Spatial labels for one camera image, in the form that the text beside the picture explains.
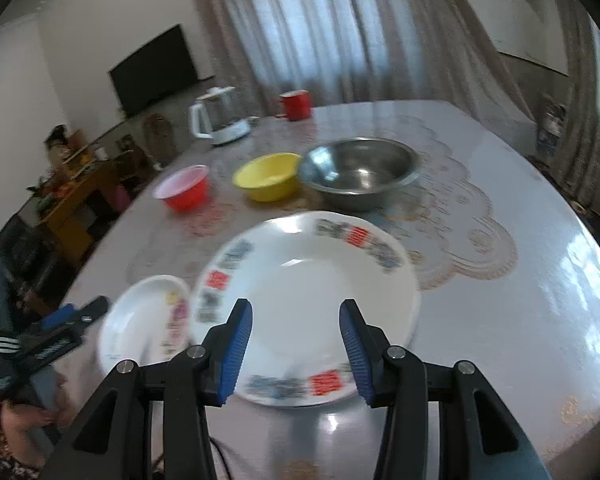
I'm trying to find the grey window curtain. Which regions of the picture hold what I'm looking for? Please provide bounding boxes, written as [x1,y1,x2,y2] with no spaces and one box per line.
[194,0,531,122]

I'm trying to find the stainless steel bowl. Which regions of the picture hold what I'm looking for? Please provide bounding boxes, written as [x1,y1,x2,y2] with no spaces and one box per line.
[297,138,420,211]

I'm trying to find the black wall television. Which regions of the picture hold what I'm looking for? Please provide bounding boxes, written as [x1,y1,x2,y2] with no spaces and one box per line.
[109,25,200,118]

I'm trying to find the wooden chair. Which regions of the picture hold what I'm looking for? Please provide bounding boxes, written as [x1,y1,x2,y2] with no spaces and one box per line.
[143,113,178,167]

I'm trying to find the wooden sideboard cabinet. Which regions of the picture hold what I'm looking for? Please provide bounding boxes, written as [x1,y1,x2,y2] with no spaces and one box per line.
[36,162,130,266]

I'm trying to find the small wooden shelf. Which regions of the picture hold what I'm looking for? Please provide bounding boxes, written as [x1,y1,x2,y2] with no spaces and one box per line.
[44,125,95,180]

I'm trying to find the red plastic bowl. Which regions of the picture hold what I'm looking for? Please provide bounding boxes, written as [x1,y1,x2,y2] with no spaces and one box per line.
[152,165,210,214]

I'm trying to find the yellow plastic bowl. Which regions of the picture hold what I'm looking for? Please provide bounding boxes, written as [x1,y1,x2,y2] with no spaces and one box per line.
[233,153,301,203]

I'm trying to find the white rose plate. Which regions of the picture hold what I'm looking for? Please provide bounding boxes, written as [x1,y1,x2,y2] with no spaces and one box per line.
[97,274,190,374]

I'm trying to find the large white dragon plate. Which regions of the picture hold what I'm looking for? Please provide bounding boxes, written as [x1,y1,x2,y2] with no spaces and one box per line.
[189,211,420,406]

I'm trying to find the lace pattern table mat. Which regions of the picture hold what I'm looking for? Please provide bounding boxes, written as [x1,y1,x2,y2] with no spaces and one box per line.
[125,113,518,289]

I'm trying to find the white electric kettle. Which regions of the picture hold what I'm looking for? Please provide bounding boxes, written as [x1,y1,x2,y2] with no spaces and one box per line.
[188,86,251,146]

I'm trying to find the red mug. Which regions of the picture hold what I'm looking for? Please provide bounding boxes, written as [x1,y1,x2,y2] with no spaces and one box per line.
[277,90,312,122]

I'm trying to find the person's left hand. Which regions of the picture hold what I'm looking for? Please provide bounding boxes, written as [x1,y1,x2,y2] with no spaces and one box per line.
[1,374,76,468]

